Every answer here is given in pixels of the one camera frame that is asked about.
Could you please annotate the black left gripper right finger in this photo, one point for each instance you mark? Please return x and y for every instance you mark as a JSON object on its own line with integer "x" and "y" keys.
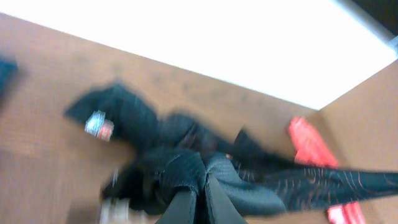
{"x": 219, "y": 207}

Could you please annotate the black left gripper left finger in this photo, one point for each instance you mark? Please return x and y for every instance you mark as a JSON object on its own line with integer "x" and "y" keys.
{"x": 181, "y": 210}

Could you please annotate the folded navy blue shirt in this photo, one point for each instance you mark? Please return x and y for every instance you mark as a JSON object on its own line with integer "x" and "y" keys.
{"x": 9, "y": 70}

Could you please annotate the black orange patterned jersey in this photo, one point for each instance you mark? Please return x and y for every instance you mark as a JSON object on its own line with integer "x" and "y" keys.
{"x": 177, "y": 152}

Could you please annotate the red shirt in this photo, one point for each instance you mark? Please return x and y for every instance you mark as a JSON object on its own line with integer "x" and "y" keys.
{"x": 311, "y": 149}

